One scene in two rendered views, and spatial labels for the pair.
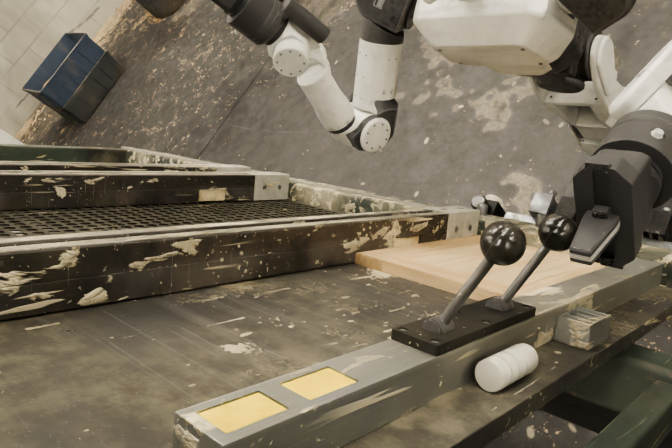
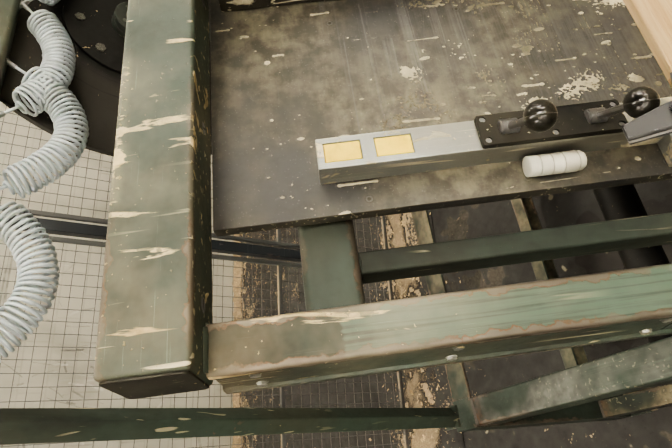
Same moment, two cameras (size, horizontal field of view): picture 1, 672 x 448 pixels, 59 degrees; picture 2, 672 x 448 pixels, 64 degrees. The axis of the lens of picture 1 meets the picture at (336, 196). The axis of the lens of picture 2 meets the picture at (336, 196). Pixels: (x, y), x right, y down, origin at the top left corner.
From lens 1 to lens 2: 0.48 m
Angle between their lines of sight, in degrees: 63
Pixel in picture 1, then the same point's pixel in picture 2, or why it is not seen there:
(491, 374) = (527, 167)
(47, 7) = not seen: outside the picture
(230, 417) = (334, 153)
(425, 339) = (484, 135)
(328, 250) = not seen: outside the picture
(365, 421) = (414, 169)
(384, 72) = not seen: outside the picture
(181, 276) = not seen: outside the picture
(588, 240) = (639, 128)
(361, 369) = (425, 143)
